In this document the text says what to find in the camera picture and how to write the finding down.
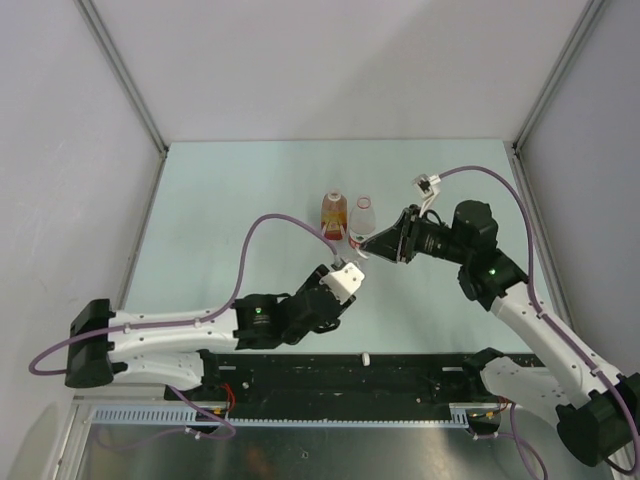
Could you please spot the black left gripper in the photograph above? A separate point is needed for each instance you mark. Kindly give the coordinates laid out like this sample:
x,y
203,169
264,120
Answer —
x,y
342,308

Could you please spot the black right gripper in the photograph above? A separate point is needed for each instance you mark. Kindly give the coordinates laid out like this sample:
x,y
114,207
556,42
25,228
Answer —
x,y
398,243

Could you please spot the red cap water bottle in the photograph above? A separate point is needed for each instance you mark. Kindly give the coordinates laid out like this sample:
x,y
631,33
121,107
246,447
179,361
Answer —
x,y
362,221

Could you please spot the amber tea bottle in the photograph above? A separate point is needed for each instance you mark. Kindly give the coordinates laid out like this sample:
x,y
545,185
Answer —
x,y
334,215

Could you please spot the clear plastic bottle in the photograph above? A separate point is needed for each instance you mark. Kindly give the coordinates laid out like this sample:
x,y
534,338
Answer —
x,y
362,263

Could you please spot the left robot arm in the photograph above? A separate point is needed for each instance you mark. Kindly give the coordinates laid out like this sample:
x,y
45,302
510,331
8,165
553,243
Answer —
x,y
175,349

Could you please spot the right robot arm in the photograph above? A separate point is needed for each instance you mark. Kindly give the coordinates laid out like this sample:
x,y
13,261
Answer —
x,y
593,406

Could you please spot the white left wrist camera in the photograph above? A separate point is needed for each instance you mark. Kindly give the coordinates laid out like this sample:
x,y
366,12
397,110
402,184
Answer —
x,y
344,282

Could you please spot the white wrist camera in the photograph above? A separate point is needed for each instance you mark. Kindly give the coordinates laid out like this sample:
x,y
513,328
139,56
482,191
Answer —
x,y
428,188
344,282

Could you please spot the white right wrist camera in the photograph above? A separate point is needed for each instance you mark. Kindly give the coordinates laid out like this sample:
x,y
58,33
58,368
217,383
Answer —
x,y
428,188

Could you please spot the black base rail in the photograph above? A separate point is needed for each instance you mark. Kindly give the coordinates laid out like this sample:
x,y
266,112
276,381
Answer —
x,y
326,387

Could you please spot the aluminium corner frame post right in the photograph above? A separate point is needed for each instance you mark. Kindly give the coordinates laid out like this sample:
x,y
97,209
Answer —
x,y
579,34

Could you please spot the aluminium corner frame post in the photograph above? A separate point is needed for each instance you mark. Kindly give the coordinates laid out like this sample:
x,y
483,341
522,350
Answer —
x,y
103,39
579,34

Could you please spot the aluminium corner frame post left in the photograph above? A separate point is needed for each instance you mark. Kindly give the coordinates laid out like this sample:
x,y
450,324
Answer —
x,y
103,39

